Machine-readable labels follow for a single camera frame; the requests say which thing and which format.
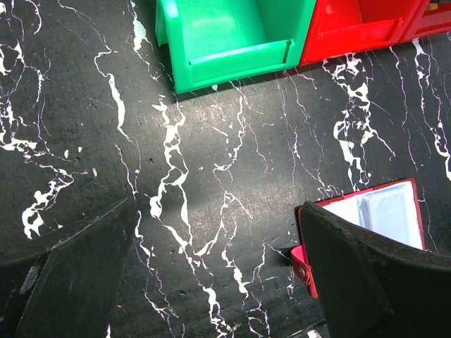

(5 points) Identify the green plastic bin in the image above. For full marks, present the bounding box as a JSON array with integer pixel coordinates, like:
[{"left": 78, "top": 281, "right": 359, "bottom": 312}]
[{"left": 155, "top": 0, "right": 316, "bottom": 94}]

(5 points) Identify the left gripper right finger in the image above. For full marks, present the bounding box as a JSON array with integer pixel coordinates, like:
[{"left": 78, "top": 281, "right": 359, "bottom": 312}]
[{"left": 299, "top": 201, "right": 450, "bottom": 337}]

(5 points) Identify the red bin left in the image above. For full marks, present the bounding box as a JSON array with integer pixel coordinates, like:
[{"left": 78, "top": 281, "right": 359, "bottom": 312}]
[{"left": 299, "top": 0, "right": 422, "bottom": 65}]

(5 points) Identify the red leather card holder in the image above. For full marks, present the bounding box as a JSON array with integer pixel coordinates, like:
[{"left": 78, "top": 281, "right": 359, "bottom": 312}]
[{"left": 291, "top": 179, "right": 424, "bottom": 299}]

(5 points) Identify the red bin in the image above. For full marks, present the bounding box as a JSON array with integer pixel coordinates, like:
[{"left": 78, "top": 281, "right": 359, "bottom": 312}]
[
  {"left": 299, "top": 0, "right": 422, "bottom": 65},
  {"left": 400, "top": 0, "right": 450, "bottom": 42}
]

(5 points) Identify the red bin right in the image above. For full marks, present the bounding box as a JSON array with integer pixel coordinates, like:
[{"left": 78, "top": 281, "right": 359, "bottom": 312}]
[{"left": 400, "top": 0, "right": 450, "bottom": 42}]

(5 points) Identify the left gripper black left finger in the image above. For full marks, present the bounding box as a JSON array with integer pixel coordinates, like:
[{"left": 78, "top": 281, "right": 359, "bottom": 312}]
[{"left": 1, "top": 198, "right": 137, "bottom": 337}]

